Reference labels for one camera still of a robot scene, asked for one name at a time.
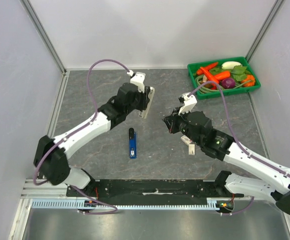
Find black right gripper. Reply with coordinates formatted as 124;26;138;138
162;106;202;146

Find beige and black stapler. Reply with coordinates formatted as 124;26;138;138
139;87;155;119

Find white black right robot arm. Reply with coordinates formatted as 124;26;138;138
163;111;290;215

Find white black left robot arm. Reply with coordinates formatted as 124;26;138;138
33;83;155;197

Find blue and black stapler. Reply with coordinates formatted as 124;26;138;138
128;127;137;159

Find white staple box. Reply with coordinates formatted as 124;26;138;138
181;135;192;145
188;143;195;156

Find green toy long beans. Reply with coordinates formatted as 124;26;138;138
195;75;249;94

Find brown toy mushroom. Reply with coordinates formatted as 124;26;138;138
201;75;209;84

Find green plastic basket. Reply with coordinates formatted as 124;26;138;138
187;56;261;96

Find orange toy carrot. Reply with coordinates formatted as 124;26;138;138
196;62;218;76
214;70;231;81
200;67;219;84

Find purple toy onion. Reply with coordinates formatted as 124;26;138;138
221;77;236;89

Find white toy radish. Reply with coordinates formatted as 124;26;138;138
221;61;242;70

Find green toy leafy vegetable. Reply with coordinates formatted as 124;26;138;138
231;65;252;83

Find small orange toy pumpkin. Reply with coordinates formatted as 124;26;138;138
241;74;256;88

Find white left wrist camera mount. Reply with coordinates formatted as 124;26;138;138
127;70;145;93

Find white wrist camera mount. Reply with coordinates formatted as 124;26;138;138
127;70;145;93
178;92;197;116

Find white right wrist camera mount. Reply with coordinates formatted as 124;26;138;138
178;92;197;116

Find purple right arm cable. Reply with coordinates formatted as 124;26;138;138
189;81;290;216

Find light blue slotted cable duct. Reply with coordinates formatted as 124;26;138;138
31;198;222;210

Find aluminium frame rail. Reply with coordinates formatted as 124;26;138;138
20;0;67;75

